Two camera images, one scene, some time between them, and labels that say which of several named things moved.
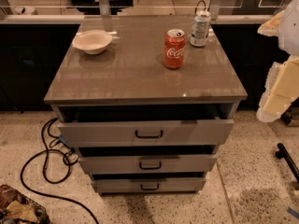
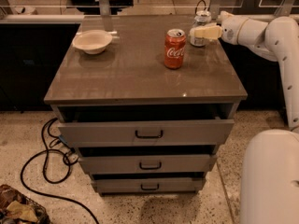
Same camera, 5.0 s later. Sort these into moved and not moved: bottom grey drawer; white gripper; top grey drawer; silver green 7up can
Moved: white gripper
Not moved: bottom grey drawer; silver green 7up can; top grey drawer
